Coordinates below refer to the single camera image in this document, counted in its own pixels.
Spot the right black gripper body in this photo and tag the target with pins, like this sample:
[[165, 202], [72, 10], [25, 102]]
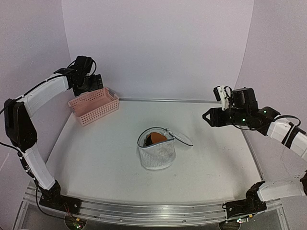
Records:
[[239, 118]]

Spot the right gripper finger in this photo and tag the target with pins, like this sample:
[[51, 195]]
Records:
[[211, 115], [213, 123]]

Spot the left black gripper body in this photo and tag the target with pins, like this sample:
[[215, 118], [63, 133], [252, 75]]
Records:
[[87, 85]]

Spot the pink plastic basket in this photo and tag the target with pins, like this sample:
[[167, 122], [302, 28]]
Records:
[[91, 106]]

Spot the orange black bra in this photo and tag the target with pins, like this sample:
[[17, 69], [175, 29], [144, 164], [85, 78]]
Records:
[[154, 138]]

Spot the white mesh laundry bag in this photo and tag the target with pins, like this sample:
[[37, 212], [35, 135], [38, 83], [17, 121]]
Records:
[[161, 155]]

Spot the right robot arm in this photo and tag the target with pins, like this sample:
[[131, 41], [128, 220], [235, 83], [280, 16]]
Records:
[[270, 123]]

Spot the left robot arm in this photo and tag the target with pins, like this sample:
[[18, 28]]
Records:
[[19, 127]]

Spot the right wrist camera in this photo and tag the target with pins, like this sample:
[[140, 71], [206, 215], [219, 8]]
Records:
[[223, 95]]

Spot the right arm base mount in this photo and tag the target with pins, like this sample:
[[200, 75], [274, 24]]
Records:
[[244, 207]]

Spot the aluminium front rail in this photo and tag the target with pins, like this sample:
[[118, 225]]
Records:
[[273, 218]]

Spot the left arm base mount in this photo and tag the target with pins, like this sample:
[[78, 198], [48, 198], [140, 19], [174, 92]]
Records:
[[53, 199]]

